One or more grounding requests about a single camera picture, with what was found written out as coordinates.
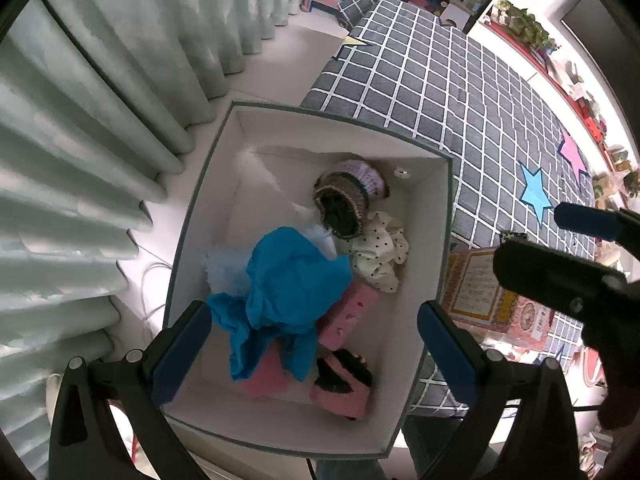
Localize pale green curtain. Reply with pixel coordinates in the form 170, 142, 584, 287
0, 0, 321, 461

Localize white storage box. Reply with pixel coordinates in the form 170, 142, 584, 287
161, 100, 455, 461

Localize cream polka-dot cloth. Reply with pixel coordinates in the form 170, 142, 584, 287
332, 210, 411, 295

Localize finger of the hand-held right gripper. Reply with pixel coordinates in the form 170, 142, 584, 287
492, 237, 631, 321
554, 202, 640, 244

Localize light blue fluffy plush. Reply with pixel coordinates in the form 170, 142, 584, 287
204, 204, 341, 297

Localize white cable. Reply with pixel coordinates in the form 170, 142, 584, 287
139, 259, 173, 323

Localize pink printed carton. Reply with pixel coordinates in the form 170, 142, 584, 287
442, 247, 558, 353

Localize grey checked blanket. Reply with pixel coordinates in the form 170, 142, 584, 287
300, 0, 608, 413

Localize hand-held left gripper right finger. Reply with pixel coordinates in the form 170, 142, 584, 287
415, 300, 584, 480

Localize purple brown knitted hat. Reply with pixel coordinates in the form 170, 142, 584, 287
312, 159, 390, 240

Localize red ledge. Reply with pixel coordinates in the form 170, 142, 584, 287
480, 15, 640, 201

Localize pink and black plush item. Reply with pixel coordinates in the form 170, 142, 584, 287
309, 349, 374, 422

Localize blue cloth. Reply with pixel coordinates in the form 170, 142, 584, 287
206, 292, 321, 382
245, 226, 354, 333

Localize green potted plants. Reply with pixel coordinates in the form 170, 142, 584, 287
492, 0, 561, 55

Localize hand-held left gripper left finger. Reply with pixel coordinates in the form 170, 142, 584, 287
47, 300, 214, 480

